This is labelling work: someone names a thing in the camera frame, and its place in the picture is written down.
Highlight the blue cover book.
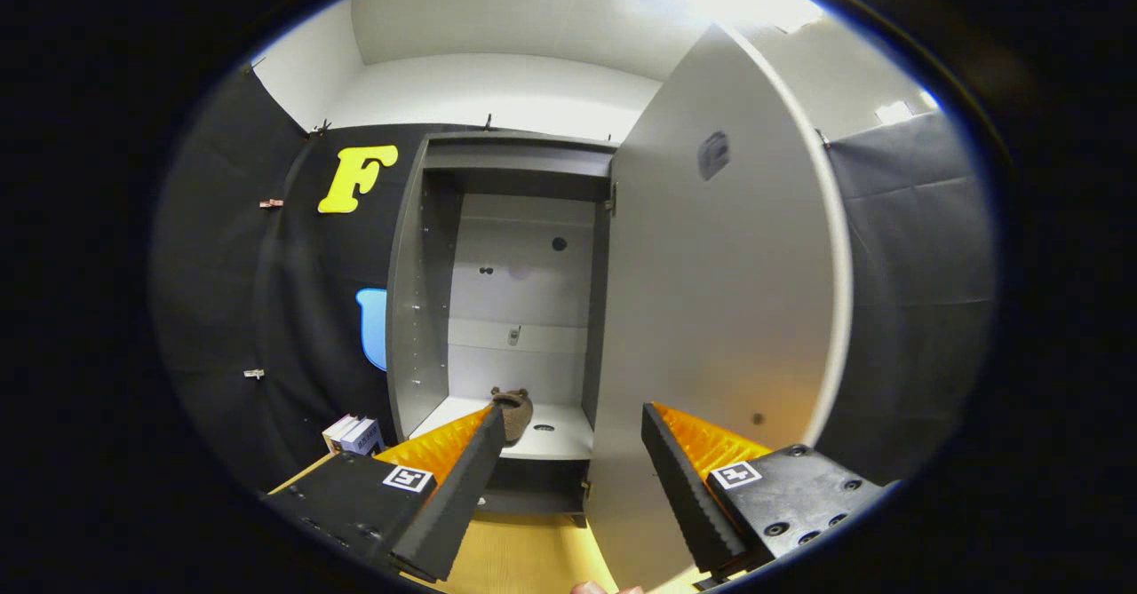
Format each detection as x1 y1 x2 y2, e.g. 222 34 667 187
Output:
342 418 386 457

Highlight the brown fuzzy shoe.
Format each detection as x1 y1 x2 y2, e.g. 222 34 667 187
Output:
490 386 535 446

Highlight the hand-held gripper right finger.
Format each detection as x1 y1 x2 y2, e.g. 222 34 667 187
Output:
640 401 898 582

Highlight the small ceiling light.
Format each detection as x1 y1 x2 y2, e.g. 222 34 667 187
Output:
875 88 942 126

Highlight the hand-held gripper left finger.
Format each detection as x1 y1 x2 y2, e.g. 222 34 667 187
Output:
265 403 507 584

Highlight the grey shoe cabinet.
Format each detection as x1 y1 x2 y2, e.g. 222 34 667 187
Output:
385 130 620 528

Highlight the black backdrop cloth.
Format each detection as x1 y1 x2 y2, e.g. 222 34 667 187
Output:
151 59 998 497

